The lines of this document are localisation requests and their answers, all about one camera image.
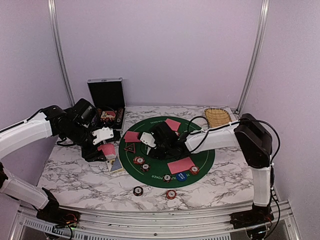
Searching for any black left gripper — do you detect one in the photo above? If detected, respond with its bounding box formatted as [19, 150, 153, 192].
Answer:
[62, 122, 107, 162]

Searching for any red-backed playing card deck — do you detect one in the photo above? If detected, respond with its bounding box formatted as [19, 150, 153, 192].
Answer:
[97, 143, 117, 156]

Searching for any red card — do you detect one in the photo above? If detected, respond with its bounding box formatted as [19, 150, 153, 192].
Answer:
[165, 118, 181, 132]
[124, 130, 141, 143]

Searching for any red card mat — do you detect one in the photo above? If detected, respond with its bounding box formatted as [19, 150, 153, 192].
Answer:
[167, 157, 195, 174]

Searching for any dark 100 chips mat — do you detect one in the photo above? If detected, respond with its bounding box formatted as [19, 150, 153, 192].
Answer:
[140, 163, 151, 172]
[162, 174, 172, 183]

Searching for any dark 100 chips bottom mat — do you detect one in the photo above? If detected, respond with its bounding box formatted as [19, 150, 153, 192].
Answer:
[162, 174, 172, 183]

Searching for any red chip stack mat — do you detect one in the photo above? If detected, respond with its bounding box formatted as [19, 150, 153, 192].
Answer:
[189, 165, 200, 175]
[133, 156, 145, 165]

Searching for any black triangular all-in button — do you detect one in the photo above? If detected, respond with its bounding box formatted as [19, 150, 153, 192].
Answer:
[124, 143, 136, 154]

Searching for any orange-red 5 chip stack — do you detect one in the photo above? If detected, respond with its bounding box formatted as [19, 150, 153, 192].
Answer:
[166, 189, 177, 200]

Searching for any dark red 100 chip stack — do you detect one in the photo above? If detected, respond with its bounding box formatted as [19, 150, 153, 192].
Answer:
[133, 186, 144, 196]

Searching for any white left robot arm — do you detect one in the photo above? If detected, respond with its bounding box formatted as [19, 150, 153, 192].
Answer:
[0, 99, 114, 224]

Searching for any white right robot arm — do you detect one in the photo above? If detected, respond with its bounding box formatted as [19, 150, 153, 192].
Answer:
[139, 113, 273, 224]

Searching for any blue-backed playing card deck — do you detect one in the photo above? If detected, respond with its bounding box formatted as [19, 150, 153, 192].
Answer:
[106, 156, 124, 174]

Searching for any green round poker mat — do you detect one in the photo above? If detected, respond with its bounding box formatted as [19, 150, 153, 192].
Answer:
[118, 116, 216, 189]

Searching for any blue small blind button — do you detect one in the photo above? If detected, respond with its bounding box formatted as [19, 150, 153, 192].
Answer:
[175, 172, 188, 182]

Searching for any woven yellow bamboo tray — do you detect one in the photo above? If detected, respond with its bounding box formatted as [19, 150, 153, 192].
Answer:
[204, 108, 232, 128]

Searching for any aluminium poker chip case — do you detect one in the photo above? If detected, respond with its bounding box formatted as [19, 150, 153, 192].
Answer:
[87, 77, 126, 130]

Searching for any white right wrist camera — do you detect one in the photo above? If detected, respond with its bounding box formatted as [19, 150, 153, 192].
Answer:
[139, 132, 156, 154]

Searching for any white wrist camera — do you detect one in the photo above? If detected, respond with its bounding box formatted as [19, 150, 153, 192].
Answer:
[139, 132, 156, 154]
[92, 127, 114, 145]

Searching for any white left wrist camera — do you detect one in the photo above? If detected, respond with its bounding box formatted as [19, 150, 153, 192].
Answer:
[92, 127, 114, 145]

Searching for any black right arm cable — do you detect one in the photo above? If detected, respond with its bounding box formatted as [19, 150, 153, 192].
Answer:
[186, 115, 281, 166]

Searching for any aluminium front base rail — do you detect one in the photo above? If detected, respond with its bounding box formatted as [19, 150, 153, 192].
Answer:
[8, 200, 302, 240]

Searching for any left aluminium frame post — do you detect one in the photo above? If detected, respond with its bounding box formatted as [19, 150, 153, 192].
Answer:
[47, 0, 75, 107]

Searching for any aluminium frame post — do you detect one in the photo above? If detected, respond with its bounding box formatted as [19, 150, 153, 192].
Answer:
[47, 0, 75, 107]
[235, 0, 270, 114]

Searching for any right aluminium frame post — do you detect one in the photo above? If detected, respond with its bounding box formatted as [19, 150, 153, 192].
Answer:
[235, 0, 270, 114]

